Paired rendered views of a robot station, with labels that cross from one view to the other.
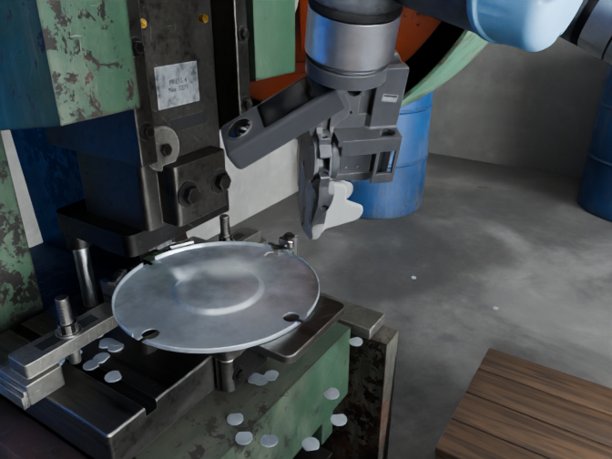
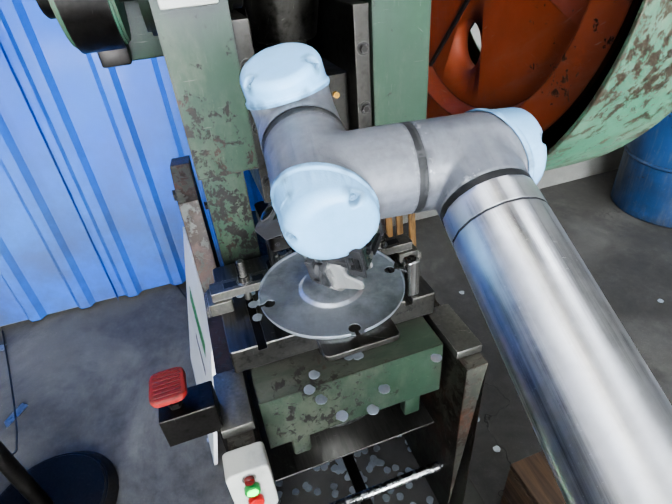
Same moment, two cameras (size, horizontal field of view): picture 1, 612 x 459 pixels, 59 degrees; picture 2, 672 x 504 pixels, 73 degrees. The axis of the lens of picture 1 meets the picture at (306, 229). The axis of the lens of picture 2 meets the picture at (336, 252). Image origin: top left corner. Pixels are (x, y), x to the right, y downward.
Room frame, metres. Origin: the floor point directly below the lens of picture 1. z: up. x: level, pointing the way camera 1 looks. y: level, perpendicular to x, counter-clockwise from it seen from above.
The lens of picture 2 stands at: (0.14, -0.34, 1.35)
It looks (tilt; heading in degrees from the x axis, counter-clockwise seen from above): 35 degrees down; 41
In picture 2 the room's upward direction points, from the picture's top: 5 degrees counter-clockwise
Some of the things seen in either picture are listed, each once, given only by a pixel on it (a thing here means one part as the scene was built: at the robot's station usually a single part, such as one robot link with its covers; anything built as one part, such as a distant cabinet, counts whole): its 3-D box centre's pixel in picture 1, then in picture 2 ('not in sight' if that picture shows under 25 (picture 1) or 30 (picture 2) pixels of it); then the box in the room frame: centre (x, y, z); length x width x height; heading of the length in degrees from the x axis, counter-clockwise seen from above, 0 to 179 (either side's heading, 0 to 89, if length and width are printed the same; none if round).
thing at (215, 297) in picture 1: (218, 288); (331, 285); (0.66, 0.13, 0.78); 0.29 x 0.29 x 0.01
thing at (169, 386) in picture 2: not in sight; (172, 397); (0.33, 0.22, 0.72); 0.07 x 0.06 x 0.08; 57
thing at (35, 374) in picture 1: (62, 333); (240, 281); (0.59, 0.32, 0.76); 0.17 x 0.06 x 0.10; 147
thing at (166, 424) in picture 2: not in sight; (198, 429); (0.35, 0.21, 0.62); 0.10 x 0.06 x 0.20; 147
